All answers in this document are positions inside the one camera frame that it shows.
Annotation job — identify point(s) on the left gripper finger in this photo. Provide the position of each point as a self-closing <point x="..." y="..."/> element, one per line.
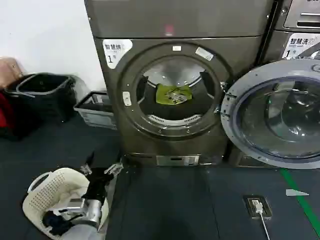
<point x="113" y="168"/>
<point x="88" y="162"/>

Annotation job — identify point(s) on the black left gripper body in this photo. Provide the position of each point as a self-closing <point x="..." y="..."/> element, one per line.
<point x="98" y="185"/>

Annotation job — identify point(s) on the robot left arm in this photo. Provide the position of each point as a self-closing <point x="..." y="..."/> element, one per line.
<point x="85" y="225"/>

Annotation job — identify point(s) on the white cloth in basket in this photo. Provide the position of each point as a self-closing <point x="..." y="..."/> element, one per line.
<point x="68" y="193"/>

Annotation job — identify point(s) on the grey plastic crate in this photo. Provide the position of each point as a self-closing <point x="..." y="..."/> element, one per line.
<point x="96" y="113"/>

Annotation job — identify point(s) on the white perforated laundry basket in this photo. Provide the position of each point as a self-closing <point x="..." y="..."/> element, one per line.
<point x="42" y="190"/>

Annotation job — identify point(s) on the black bin with grey rim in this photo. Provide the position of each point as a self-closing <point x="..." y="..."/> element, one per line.
<point x="47" y="97"/>

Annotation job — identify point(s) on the dark garment in drum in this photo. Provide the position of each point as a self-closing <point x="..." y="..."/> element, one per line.
<point x="172" y="110"/>

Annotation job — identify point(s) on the green printed cloth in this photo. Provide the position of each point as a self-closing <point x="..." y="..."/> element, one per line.
<point x="166" y="95"/>

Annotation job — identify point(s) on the red fabric item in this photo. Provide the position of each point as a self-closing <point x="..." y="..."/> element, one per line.
<point x="5" y="110"/>

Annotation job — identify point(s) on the white number sticker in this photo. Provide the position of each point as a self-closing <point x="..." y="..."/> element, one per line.
<point x="113" y="52"/>

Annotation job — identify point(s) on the brown cardboard box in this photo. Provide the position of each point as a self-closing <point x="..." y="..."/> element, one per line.
<point x="10" y="72"/>

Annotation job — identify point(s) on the round glass dryer door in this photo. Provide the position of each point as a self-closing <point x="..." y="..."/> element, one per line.
<point x="232" y="117"/>

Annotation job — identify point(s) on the small white sticker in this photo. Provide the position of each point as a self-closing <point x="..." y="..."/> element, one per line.
<point x="176" y="48"/>

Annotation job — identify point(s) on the white rectangular door sticker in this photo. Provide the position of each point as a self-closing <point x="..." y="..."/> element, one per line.
<point x="204" y="53"/>

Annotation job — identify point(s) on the floor power socket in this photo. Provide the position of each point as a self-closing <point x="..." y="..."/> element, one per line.
<point x="266" y="207"/>

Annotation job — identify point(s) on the grey front-loading dryer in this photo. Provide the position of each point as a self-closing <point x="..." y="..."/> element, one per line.
<point x="180" y="22"/>

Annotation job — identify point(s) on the white floor tape arrow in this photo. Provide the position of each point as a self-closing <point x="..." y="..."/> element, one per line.
<point x="295" y="192"/>

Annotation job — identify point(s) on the green floor tape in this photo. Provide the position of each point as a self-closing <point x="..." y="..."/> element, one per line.
<point x="297" y="192"/>

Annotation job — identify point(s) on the grey dryer with printed panel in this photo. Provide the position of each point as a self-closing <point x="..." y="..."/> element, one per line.
<point x="277" y="45"/>

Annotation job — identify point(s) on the steel-fronted stacked dryer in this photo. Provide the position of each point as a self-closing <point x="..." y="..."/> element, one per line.
<point x="302" y="15"/>

